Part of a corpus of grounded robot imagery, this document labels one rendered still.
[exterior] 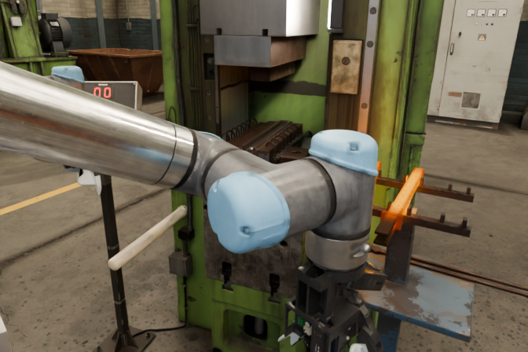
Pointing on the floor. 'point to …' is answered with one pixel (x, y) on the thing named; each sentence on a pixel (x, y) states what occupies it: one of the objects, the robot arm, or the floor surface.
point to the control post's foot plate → (113, 342)
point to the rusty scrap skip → (122, 67)
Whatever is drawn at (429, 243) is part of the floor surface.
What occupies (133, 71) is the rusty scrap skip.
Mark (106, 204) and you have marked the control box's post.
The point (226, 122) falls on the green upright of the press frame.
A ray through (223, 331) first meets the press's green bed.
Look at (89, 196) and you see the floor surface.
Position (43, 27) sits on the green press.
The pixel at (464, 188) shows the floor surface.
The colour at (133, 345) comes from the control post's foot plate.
